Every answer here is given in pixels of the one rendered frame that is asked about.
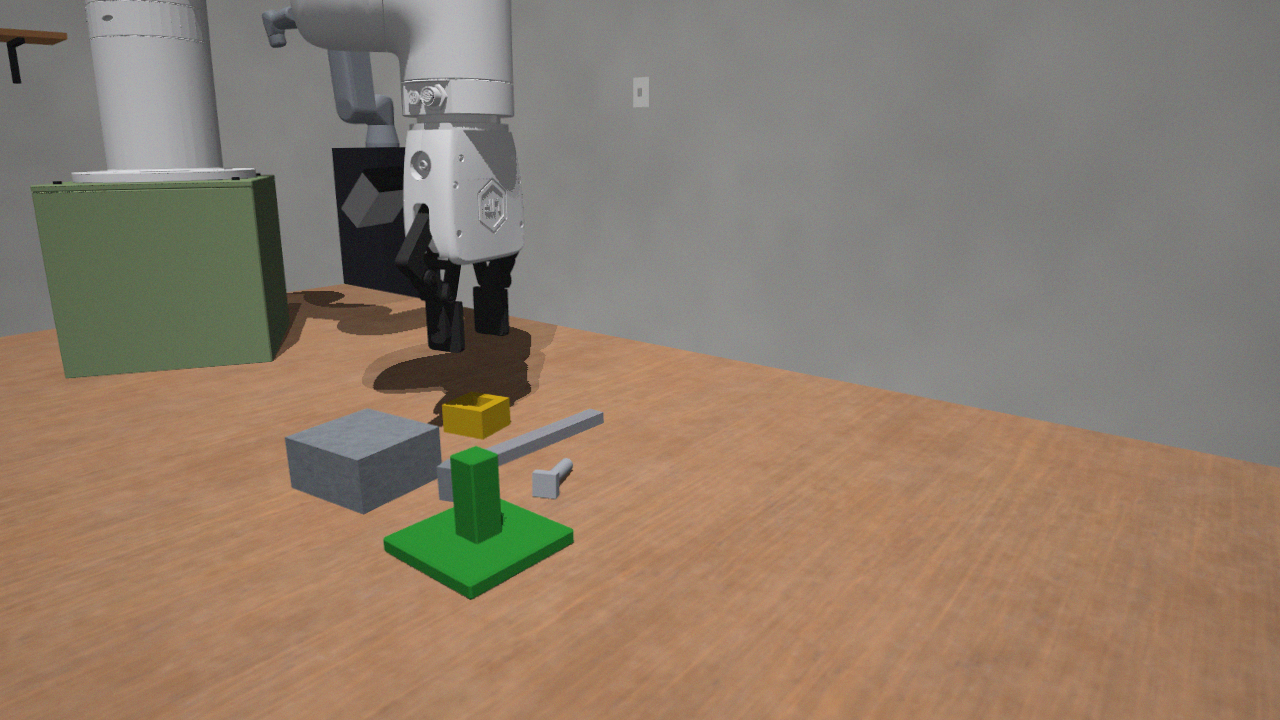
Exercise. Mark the yellow square nut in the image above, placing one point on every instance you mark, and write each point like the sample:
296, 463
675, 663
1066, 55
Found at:
476, 415

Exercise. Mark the green square peg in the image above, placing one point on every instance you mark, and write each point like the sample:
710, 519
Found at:
468, 548

